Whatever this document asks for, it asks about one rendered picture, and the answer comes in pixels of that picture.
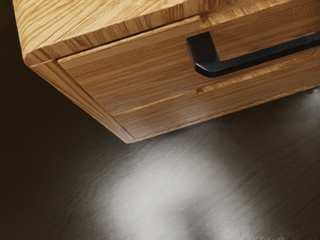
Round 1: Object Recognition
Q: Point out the wooden drawer cabinet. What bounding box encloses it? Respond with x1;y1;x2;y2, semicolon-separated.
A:
12;0;320;145

